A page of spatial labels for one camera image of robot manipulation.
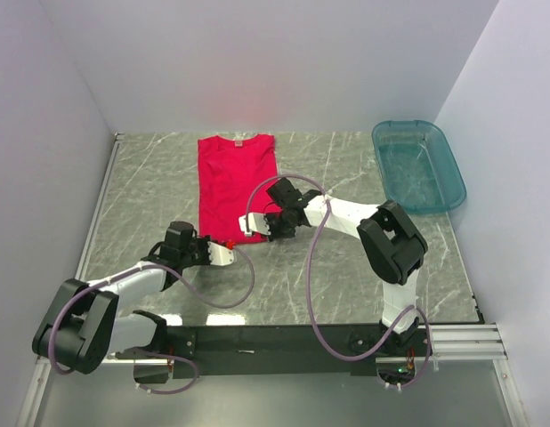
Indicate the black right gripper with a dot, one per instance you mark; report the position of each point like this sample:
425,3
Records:
274,235

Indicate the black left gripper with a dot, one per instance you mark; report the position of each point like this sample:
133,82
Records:
204,241

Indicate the red t shirt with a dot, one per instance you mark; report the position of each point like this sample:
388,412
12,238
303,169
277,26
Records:
228,172

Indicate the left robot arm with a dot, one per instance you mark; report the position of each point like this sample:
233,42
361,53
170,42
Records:
81,326

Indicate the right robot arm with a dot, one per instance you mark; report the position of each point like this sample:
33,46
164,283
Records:
395,249

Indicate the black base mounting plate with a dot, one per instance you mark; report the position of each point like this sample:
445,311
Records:
274,350

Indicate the teal plastic bin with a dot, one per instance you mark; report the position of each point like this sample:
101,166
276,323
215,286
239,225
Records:
417,167

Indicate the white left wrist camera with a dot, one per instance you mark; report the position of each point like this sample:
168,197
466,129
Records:
220,255

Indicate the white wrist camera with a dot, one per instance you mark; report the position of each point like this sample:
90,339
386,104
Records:
220,255
254,223

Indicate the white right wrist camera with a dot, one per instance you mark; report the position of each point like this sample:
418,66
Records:
254,223

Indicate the aluminium frame rail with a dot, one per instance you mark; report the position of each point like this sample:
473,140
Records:
446,341

